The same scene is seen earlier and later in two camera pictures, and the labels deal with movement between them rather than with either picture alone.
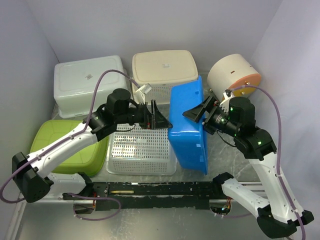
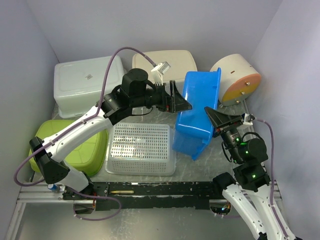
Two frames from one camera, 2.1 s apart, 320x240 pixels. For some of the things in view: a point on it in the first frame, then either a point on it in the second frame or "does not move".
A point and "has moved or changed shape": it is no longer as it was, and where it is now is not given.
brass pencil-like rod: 123,192 does not move
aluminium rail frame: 66,198 does not move
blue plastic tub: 187,137 has moved or changed shape
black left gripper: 156,120 -> 176,103
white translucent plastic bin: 75,83 does not move
